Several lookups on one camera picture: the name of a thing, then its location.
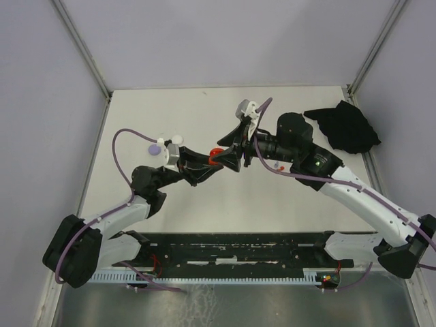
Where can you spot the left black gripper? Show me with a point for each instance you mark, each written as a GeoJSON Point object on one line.
{"type": "Point", "coordinates": [191, 172]}

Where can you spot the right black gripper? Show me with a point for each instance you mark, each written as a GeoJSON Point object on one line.
{"type": "Point", "coordinates": [239, 135]}

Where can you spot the red earbud charging case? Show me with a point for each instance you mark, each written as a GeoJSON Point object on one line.
{"type": "Point", "coordinates": [213, 153]}

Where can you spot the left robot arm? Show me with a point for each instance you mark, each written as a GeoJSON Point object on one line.
{"type": "Point", "coordinates": [82, 245]}

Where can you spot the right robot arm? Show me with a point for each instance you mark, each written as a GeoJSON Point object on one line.
{"type": "Point", "coordinates": [400, 237]}

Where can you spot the white earbud charging case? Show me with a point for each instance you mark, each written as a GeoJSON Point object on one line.
{"type": "Point", "coordinates": [177, 139]}

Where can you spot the purple charging case left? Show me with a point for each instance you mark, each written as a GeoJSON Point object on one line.
{"type": "Point", "coordinates": [154, 150]}

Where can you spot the black cloth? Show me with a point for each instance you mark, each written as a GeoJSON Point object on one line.
{"type": "Point", "coordinates": [345, 127]}

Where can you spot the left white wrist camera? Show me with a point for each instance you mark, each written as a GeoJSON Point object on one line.
{"type": "Point", "coordinates": [171, 154]}

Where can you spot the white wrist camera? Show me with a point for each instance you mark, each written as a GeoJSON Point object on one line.
{"type": "Point", "coordinates": [171, 154]}
{"type": "Point", "coordinates": [249, 111]}

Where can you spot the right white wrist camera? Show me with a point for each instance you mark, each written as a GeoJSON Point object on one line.
{"type": "Point", "coordinates": [249, 111]}

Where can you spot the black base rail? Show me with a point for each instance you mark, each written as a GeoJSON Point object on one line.
{"type": "Point", "coordinates": [235, 255]}

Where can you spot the light blue cable duct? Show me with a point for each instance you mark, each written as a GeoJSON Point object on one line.
{"type": "Point", "coordinates": [130, 277]}

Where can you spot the left aluminium frame post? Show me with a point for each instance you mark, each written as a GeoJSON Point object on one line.
{"type": "Point", "coordinates": [83, 50]}

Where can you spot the aluminium frame post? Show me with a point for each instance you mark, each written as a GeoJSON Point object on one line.
{"type": "Point", "coordinates": [83, 50]}
{"type": "Point", "coordinates": [390, 21]}

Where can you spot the right aluminium frame post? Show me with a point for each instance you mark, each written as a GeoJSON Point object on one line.
{"type": "Point", "coordinates": [390, 21]}

